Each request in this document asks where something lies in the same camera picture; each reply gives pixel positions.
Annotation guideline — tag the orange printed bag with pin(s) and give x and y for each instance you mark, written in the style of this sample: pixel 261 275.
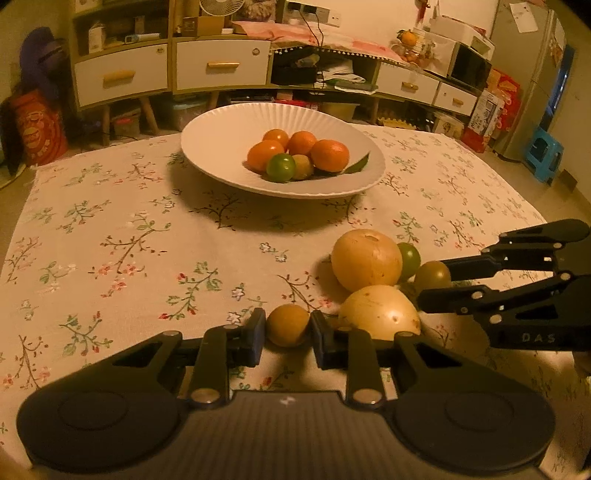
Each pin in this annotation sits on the orange printed bag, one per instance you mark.
pixel 40 128

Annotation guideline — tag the small green lime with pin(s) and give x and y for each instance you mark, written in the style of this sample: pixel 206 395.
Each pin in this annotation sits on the small green lime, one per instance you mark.
pixel 281 168

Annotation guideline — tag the floral tablecloth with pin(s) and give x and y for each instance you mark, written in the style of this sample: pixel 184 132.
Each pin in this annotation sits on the floral tablecloth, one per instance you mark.
pixel 117 245

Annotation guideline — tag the white desk fan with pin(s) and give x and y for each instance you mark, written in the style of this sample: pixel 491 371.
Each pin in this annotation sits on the white desk fan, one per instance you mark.
pixel 213 15

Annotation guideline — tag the small orange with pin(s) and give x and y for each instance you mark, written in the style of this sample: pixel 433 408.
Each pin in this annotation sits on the small orange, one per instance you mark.
pixel 260 154
pixel 301 143
pixel 277 135

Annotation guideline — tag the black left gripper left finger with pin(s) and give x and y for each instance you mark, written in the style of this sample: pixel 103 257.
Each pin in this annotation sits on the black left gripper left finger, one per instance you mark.
pixel 221 349

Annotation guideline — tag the olive green tomato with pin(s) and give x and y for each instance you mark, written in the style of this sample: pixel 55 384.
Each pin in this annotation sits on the olive green tomato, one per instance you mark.
pixel 432 275

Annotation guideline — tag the round tan melon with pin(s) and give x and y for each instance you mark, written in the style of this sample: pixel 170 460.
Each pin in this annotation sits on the round tan melon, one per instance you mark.
pixel 364 257

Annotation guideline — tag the long low tv cabinet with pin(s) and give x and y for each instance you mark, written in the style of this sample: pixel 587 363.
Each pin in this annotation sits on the long low tv cabinet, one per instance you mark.
pixel 374 79

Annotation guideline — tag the pale yellow streaked melon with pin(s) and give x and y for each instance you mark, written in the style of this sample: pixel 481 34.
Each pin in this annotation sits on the pale yellow streaked melon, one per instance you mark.
pixel 381 310

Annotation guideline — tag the microwave oven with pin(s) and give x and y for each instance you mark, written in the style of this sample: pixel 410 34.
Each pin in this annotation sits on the microwave oven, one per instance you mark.
pixel 456 62

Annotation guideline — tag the pink cloth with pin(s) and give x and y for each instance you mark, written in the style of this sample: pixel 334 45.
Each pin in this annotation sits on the pink cloth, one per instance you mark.
pixel 286 35

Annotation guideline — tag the tall wooden shelf cabinet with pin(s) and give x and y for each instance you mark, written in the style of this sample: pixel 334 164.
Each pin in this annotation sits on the tall wooden shelf cabinet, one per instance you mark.
pixel 119 50

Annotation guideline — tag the silver refrigerator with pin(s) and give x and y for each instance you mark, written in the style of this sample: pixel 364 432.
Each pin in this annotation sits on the silver refrigerator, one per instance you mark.
pixel 531 48

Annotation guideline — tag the green leaf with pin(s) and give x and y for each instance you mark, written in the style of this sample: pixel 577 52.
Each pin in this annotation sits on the green leaf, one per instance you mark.
pixel 358 166

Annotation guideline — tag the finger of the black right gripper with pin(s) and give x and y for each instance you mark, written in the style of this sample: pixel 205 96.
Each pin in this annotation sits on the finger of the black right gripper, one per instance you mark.
pixel 471 268
pixel 459 300

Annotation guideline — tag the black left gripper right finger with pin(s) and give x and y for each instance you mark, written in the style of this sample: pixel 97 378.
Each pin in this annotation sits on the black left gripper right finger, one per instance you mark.
pixel 352 350

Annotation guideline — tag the purple hat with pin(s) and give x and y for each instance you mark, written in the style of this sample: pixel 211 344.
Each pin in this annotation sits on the purple hat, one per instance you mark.
pixel 43 62

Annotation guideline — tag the large orange tangerine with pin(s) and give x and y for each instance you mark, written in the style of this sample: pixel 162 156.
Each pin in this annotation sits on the large orange tangerine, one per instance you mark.
pixel 330 156

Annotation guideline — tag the blue plastic stool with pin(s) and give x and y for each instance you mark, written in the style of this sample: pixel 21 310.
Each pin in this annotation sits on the blue plastic stool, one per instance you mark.
pixel 543 156

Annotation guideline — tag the white ribbed plate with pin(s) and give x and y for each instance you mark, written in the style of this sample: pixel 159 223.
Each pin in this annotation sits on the white ribbed plate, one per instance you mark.
pixel 218 141

